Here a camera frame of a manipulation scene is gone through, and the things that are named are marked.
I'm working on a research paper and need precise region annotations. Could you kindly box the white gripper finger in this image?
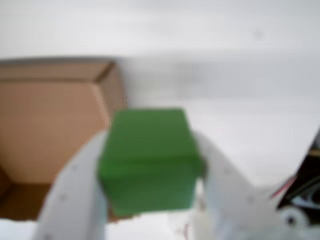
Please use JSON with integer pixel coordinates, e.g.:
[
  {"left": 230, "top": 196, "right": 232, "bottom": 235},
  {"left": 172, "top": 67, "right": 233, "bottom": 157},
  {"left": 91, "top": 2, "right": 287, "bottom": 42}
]
[
  {"left": 196, "top": 133, "right": 281, "bottom": 240},
  {"left": 32, "top": 129, "right": 111, "bottom": 240}
]

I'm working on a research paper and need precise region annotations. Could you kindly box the green cube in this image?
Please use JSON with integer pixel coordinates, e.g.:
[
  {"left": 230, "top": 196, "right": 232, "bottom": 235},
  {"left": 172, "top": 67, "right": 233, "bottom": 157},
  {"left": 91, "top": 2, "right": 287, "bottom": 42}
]
[{"left": 97, "top": 107, "right": 207, "bottom": 217}]

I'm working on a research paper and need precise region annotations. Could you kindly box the brown cardboard box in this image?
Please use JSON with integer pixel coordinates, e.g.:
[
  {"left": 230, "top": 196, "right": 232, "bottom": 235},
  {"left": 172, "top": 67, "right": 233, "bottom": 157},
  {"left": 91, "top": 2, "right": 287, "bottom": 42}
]
[{"left": 0, "top": 58, "right": 141, "bottom": 223}]

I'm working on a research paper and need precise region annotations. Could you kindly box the red black servo cable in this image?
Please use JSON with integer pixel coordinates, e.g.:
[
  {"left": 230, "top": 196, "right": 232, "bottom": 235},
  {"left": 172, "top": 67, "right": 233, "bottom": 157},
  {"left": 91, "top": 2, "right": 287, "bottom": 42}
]
[{"left": 271, "top": 174, "right": 300, "bottom": 200}]

